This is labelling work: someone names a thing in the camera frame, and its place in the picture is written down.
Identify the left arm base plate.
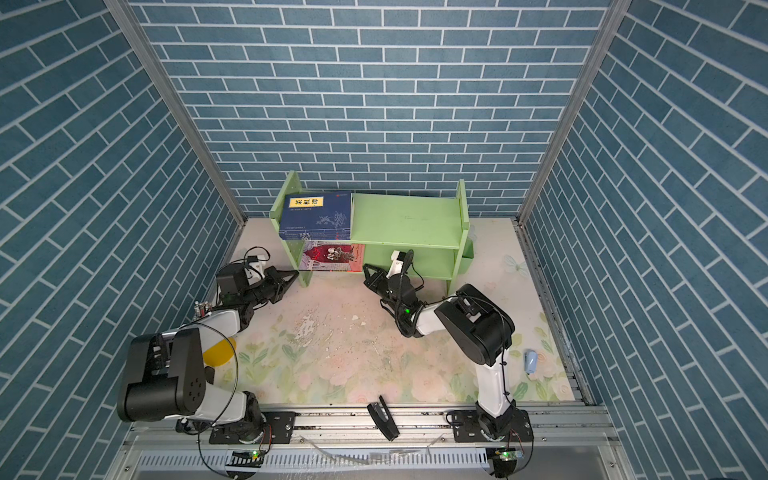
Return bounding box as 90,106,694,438
209,411,297,445

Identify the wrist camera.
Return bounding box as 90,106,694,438
243,246,271,284
387,250,406,278

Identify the small light blue object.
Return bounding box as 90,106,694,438
524,349,539,377

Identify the yellow pen cup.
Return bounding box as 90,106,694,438
193,302,240,367

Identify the blue book yellow label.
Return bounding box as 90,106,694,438
279,231,351,242

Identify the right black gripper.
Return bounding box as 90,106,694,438
364,264,405,320

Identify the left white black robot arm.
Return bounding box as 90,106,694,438
116,256,299,443

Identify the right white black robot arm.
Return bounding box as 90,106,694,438
363,250,516,440

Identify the red Hamlet picture book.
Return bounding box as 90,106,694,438
299,241,365,272

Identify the black stapler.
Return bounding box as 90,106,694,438
367,396,400,441

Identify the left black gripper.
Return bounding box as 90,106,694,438
240,268,297,309

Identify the green wooden two-tier shelf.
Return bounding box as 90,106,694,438
268,171,475,298

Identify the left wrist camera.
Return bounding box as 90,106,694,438
243,246,271,284

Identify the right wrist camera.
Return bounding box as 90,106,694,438
387,250,406,278

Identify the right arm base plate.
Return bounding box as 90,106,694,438
445,407,534,443

